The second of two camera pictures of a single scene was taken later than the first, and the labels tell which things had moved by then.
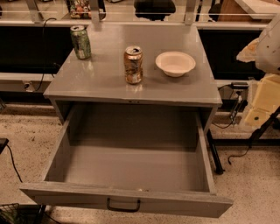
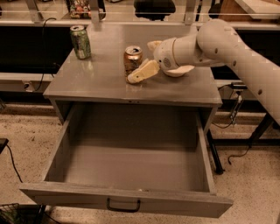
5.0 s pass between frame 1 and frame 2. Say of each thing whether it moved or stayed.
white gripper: moved
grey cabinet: stayed
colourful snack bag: stayed
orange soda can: stayed
